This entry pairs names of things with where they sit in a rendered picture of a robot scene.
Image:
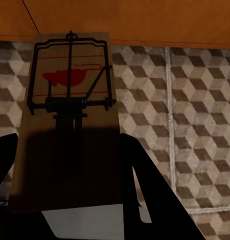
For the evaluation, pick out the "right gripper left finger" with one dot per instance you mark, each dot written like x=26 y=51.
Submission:
x=8 y=148

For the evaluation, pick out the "mousetrap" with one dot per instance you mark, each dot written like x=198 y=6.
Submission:
x=69 y=145

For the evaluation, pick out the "cabinet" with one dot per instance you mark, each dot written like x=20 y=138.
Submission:
x=199 y=24

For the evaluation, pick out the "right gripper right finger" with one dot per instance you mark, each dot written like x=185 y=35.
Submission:
x=170 y=220

